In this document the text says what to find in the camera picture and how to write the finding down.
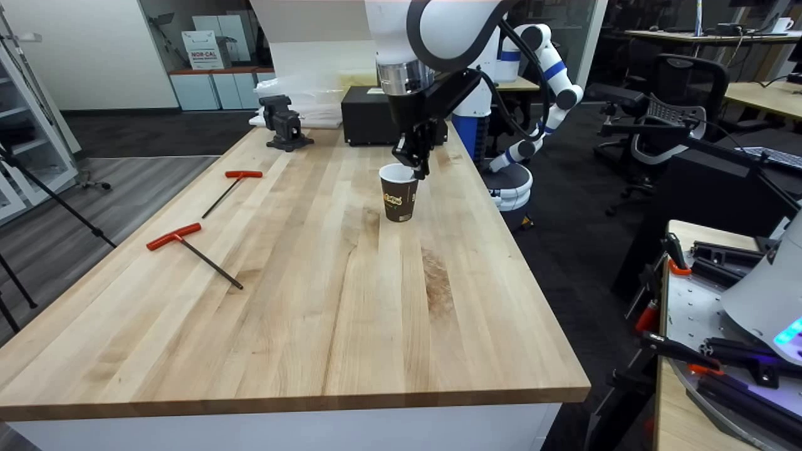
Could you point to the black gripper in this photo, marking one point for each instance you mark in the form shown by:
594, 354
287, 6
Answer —
417, 115

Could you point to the brown paper coffee cup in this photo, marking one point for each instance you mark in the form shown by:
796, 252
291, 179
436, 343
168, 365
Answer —
400, 203

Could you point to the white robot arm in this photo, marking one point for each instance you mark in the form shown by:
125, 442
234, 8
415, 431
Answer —
451, 25

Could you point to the black control box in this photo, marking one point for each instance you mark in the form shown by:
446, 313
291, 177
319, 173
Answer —
367, 115

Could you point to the black bench vise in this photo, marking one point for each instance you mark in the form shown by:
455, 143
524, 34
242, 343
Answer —
284, 124

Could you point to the low white cabinet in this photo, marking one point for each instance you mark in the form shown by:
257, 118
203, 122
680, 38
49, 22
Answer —
209, 92

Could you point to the white paper poster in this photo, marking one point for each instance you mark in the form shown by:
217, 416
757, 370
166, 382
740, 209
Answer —
203, 52

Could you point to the black mesh office chair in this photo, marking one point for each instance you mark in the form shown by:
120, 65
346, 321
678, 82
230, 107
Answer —
666, 125

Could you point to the black orange bar clamp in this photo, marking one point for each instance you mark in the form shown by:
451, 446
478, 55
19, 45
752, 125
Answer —
646, 313
618, 402

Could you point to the white workbench cabinet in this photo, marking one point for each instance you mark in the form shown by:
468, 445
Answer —
291, 430

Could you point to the grey perforated metal plate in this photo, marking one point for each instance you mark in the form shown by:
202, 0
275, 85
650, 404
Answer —
690, 313

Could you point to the black flat clamp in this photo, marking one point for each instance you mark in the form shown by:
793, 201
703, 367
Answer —
727, 265

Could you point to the wooden office desk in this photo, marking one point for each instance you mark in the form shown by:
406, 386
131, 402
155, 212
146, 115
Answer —
752, 52

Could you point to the wooden side table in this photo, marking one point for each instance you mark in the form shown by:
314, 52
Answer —
678, 416

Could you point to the white glass shelf unit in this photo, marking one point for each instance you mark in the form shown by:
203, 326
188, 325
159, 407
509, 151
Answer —
34, 125

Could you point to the grey tilted panel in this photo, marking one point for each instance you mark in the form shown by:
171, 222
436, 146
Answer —
768, 292

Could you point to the black camera tripod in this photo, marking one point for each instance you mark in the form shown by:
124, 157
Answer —
65, 209

